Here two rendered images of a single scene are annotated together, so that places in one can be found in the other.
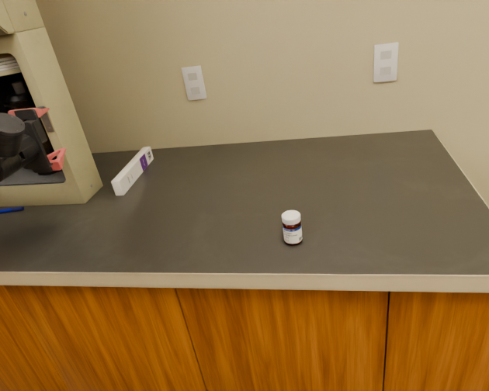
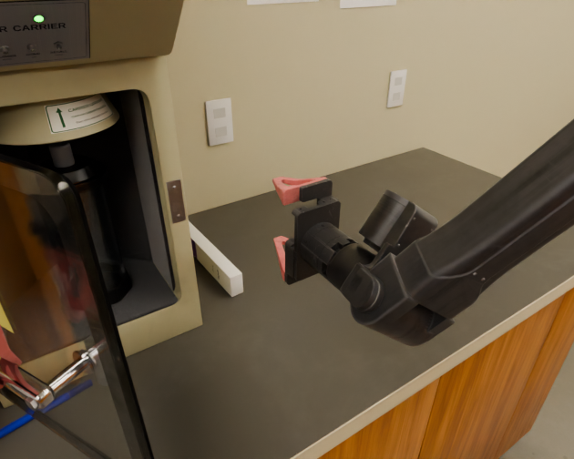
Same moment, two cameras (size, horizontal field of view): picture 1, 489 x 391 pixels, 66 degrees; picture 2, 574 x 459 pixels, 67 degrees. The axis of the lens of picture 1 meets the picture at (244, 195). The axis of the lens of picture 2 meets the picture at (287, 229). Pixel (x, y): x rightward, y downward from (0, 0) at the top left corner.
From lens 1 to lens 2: 0.93 m
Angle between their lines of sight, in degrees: 41
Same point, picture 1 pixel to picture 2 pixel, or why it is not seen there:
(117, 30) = not seen: hidden behind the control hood
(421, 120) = (412, 140)
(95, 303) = (352, 441)
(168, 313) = (424, 399)
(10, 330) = not seen: outside the picture
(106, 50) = not seen: hidden behind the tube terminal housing
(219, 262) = (488, 311)
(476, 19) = (450, 50)
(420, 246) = (572, 237)
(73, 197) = (185, 321)
